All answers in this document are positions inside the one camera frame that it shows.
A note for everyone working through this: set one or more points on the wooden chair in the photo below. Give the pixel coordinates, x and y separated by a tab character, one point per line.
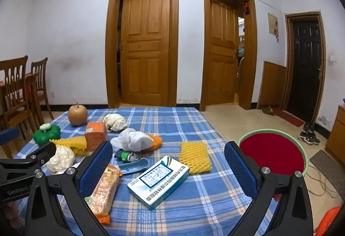
13	85
40	77

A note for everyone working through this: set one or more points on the blue plaid blanket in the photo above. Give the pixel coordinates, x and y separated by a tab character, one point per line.
215	198

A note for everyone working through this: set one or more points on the orange plastic object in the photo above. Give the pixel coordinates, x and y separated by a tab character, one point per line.
327	221

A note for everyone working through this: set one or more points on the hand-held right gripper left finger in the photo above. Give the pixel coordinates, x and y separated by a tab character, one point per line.
97	167

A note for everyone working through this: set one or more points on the brown apple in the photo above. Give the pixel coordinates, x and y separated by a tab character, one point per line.
77	115

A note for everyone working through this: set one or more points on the wooden door frame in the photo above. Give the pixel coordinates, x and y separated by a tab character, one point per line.
111	36
250	63

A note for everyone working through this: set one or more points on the beige electrical box cover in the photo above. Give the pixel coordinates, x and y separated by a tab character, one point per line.
271	22

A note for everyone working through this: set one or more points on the white light switch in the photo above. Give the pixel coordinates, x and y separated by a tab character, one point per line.
333	58

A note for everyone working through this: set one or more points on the brown entrance door frame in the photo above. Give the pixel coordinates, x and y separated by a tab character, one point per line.
286	63

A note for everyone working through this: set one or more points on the red basin with green rim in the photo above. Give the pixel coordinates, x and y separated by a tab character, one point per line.
269	155

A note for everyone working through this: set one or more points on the orange cardboard box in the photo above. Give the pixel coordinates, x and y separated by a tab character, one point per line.
95	136

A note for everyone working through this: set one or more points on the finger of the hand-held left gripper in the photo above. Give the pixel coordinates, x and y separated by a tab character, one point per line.
40	154
9	136

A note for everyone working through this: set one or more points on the wooden cabinet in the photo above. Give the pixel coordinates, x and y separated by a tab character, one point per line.
337	131

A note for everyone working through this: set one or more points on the closed wooden door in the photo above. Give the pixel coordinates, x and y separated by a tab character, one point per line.
145	50

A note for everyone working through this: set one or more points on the grey floor mat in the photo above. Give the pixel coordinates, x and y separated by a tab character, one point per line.
326	164

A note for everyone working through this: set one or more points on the red doormat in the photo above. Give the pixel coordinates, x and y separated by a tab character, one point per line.
288	116

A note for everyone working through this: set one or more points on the white paper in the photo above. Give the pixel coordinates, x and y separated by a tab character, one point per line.
116	121
59	158

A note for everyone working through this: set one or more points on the red door ornament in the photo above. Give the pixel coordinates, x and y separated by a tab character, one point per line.
245	7

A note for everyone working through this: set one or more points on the wooden wall panel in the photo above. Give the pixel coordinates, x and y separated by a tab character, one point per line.
272	85

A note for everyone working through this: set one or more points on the green plastic toy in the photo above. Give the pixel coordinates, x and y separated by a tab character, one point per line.
45	136

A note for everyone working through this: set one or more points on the yellow foam net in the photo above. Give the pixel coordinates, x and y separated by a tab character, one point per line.
71	144
195	156

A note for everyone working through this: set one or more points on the orange snack packet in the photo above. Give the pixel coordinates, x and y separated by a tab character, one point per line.
105	193

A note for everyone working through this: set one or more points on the white medicine box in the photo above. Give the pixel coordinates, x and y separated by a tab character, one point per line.
159	182

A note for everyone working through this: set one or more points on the brown slipper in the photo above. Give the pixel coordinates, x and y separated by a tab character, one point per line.
268	111

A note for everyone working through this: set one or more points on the white sock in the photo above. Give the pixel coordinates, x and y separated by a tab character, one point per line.
132	140

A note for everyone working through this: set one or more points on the pair of black sneakers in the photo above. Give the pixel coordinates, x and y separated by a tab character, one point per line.
309	139
309	127

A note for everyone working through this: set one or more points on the black entrance door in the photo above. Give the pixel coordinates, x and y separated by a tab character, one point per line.
304	63

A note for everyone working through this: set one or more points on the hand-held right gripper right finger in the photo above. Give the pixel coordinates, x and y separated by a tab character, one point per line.
240	168

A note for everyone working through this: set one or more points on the teal cloth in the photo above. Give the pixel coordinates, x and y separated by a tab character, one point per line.
240	51

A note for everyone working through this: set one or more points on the small green toy figure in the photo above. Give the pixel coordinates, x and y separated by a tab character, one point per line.
126	156

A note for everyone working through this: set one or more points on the open wooden door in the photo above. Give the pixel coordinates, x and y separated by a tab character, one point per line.
222	50

